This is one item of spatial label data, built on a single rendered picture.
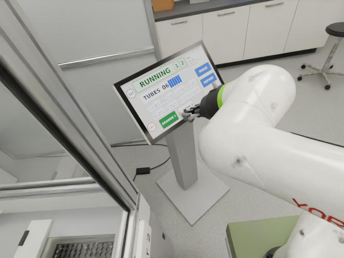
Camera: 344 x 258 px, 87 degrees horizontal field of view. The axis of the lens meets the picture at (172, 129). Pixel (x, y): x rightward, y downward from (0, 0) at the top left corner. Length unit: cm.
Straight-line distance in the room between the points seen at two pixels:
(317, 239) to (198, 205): 120
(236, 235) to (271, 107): 51
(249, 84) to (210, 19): 252
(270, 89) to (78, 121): 35
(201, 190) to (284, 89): 141
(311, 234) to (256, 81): 35
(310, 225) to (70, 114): 55
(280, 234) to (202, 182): 104
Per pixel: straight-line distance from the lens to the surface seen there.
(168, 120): 84
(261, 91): 34
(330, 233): 55
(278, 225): 78
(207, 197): 167
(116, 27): 149
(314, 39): 365
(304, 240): 53
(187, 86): 91
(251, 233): 75
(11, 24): 33
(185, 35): 284
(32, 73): 34
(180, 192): 169
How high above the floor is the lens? 158
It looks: 46 degrees down
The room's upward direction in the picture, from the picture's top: 12 degrees counter-clockwise
